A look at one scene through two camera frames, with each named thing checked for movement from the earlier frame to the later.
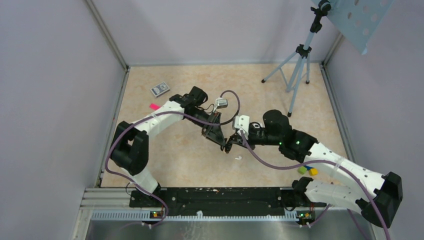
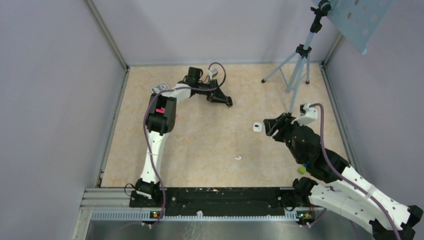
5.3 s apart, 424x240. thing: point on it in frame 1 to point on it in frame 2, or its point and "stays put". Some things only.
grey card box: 160,89 stays put
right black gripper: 236,138 to 281,123
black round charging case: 228,147 to 230,101
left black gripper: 214,133 to 216,96
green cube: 302,170 stays put
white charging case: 256,125 stays put
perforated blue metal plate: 357,19 stays put
